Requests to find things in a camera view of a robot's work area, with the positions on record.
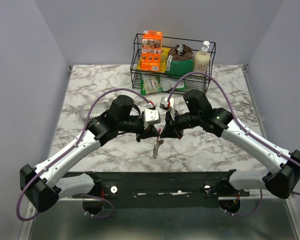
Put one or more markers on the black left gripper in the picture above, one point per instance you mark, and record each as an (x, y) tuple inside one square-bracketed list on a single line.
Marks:
[(150, 131)]

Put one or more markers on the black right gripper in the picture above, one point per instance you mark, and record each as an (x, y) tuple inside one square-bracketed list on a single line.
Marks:
[(171, 129)]

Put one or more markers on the steel key organizer red handle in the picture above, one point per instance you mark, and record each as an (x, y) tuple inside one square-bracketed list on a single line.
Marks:
[(157, 145)]

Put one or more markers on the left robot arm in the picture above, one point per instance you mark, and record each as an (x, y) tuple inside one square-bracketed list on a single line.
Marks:
[(44, 184)]

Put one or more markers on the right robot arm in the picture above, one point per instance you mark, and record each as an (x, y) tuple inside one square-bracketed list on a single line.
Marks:
[(281, 170)]

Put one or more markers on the green white snack bag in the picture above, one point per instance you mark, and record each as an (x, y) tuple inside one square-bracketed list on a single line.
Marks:
[(156, 84)]

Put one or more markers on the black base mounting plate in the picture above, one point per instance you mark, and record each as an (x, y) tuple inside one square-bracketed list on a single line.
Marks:
[(150, 190)]

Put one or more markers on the green brown bag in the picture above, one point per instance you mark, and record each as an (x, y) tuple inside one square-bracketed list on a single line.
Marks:
[(180, 60)]

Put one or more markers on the cream lotion pump bottle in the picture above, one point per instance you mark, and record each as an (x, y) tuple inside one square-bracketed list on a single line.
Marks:
[(202, 58)]

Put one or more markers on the yellow snack bag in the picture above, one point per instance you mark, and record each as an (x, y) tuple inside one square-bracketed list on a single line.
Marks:
[(162, 60)]

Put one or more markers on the orange product box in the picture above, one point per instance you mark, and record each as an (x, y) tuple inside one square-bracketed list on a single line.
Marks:
[(151, 39)]

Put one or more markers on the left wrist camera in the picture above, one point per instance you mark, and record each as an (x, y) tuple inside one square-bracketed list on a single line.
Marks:
[(151, 117)]

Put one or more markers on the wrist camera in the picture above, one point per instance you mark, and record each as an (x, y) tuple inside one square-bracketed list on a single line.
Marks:
[(151, 117), (166, 104)]

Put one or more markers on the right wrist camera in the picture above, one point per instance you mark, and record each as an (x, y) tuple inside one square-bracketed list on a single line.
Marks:
[(166, 104)]

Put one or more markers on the black wire shelf rack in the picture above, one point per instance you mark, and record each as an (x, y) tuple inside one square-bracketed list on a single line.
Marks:
[(191, 82)]

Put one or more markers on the aluminium rail frame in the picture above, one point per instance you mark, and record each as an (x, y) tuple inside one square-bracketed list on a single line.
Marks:
[(46, 183)]

